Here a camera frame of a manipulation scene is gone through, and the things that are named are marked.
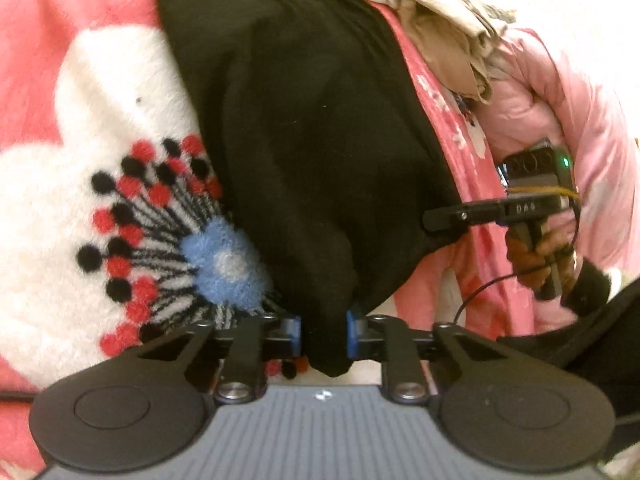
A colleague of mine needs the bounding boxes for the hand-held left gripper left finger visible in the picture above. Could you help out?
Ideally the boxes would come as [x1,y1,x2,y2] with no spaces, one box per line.
[137,314,303,405]

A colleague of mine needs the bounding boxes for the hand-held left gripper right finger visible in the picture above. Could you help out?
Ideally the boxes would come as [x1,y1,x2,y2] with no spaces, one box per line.
[346,310,506,405]

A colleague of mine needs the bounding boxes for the crumpled beige pants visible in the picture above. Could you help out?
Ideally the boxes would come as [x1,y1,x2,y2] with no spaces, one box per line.
[315,0,518,106]

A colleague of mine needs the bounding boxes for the person's right hand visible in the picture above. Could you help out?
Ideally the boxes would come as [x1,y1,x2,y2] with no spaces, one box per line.
[505,229,580,287]

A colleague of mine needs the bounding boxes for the red floral blanket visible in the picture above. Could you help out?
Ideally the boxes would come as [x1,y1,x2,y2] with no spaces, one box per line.
[0,0,551,480]

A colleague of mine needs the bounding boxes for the person's right forearm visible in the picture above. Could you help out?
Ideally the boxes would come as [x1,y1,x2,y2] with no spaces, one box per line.
[560,260,623,318]

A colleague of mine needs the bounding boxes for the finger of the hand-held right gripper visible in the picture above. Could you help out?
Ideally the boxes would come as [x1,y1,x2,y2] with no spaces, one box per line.
[422,201,506,233]

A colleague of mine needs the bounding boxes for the black printed t-shirt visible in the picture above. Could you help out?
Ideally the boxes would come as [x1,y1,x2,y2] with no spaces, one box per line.
[152,0,463,381]

